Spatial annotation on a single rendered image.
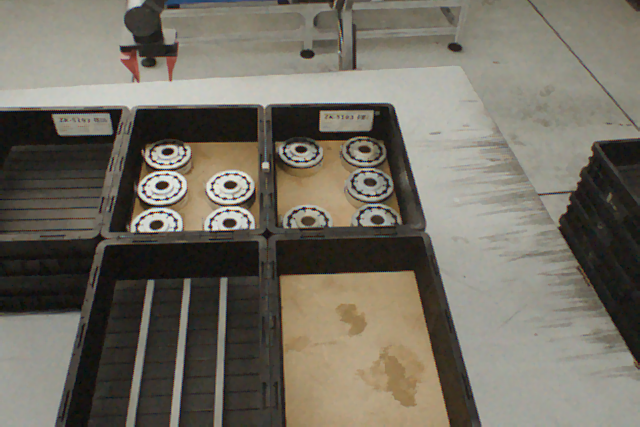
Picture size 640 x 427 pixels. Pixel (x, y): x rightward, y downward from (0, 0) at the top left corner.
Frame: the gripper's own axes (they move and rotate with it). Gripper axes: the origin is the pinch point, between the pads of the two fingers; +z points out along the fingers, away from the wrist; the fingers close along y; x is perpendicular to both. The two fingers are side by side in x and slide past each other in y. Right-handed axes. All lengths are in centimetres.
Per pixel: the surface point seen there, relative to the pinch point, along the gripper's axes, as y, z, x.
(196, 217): 7.0, 23.9, -16.0
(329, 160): 36.6, 23.4, 0.5
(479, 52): 145, 100, 183
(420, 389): 45, 25, -57
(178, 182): 3.1, 20.8, -8.4
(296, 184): 28.4, 23.6, -7.1
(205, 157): 8.2, 23.2, 2.9
